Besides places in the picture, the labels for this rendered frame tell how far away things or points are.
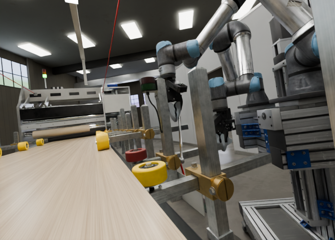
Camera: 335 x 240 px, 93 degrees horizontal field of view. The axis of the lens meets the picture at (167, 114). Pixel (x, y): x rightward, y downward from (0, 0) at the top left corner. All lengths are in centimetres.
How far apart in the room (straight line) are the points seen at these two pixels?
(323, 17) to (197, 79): 23
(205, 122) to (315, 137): 57
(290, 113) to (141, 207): 71
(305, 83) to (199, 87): 57
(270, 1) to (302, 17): 13
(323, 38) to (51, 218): 38
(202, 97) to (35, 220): 36
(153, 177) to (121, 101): 285
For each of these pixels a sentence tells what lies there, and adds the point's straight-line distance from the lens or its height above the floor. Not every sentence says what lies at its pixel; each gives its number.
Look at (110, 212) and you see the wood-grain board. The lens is 25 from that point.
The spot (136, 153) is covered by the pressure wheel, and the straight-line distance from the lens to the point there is 60.
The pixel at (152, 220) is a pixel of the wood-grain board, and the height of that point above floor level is 90.
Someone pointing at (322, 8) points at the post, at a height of 110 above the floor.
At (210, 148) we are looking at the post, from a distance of 40.
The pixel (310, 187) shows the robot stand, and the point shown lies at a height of 54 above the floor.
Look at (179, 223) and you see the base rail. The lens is 62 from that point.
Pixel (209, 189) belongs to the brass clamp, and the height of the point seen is 84.
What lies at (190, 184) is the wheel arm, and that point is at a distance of 44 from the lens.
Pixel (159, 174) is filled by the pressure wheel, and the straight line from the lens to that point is 37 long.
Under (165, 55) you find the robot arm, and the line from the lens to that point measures 75.
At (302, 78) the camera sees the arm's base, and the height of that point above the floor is 110.
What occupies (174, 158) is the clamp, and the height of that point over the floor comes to 86.
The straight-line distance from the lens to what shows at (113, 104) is 314.
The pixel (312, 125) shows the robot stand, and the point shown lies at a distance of 87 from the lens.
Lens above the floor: 101
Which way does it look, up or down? 2 degrees up
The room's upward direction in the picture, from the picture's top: 8 degrees counter-clockwise
